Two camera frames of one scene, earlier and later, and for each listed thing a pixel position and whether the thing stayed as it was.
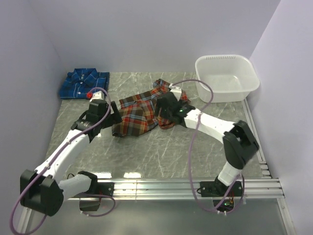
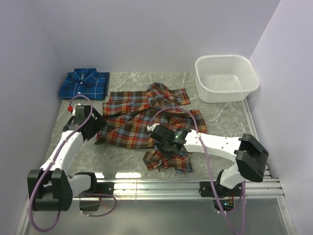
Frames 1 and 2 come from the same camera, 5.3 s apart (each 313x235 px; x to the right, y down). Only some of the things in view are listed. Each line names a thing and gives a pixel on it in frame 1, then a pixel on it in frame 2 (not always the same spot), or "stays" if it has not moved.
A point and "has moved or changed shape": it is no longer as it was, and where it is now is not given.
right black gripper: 158,108 -> 167,154
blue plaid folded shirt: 79,82 stays
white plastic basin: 233,77 stays
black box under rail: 89,205 stays
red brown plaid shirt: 140,114 has moved or changed shape
